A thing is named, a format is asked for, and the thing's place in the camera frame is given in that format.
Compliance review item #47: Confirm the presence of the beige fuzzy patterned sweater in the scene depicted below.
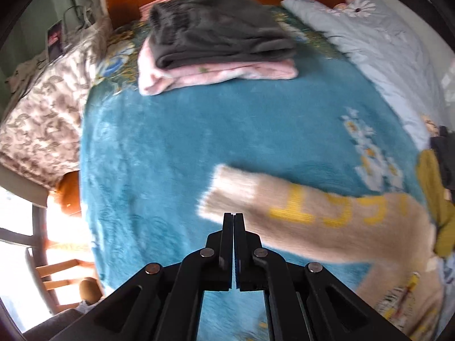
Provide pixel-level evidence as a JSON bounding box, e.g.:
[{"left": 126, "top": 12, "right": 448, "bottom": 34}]
[{"left": 198, "top": 165, "right": 443, "bottom": 340}]

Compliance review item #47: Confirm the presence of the teal plush blanket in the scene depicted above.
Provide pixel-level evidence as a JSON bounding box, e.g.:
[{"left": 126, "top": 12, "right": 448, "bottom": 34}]
[{"left": 78, "top": 55, "right": 431, "bottom": 341}]

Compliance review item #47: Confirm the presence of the wooden chair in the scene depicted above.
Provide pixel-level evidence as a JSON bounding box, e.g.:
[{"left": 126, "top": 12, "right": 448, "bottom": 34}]
[{"left": 26, "top": 172, "right": 104, "bottom": 315}]

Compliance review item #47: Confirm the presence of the olive green knit sweater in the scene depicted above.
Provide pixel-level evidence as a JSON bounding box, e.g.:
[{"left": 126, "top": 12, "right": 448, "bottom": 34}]
[{"left": 416, "top": 149, "right": 454, "bottom": 258}]

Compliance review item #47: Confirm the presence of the folded pink garment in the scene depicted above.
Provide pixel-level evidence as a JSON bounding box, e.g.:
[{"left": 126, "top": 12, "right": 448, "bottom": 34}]
[{"left": 138, "top": 0, "right": 295, "bottom": 95}]

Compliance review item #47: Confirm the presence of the brown patterned pillow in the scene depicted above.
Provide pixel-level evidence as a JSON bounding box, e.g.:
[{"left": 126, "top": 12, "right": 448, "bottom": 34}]
[{"left": 1, "top": 15, "right": 113, "bottom": 190}]

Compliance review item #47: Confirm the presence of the black striped garment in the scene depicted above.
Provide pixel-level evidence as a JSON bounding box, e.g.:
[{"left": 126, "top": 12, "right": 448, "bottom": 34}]
[{"left": 430, "top": 126, "right": 455, "bottom": 196}]

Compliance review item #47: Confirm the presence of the folded dark grey garment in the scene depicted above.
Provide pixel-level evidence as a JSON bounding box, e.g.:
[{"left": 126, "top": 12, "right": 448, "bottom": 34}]
[{"left": 149, "top": 0, "right": 296, "bottom": 69}]

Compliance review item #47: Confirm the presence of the light blue floral quilt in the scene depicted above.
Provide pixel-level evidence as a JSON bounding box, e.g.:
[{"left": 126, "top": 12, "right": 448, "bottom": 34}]
[{"left": 282, "top": 0, "right": 454, "bottom": 149}]

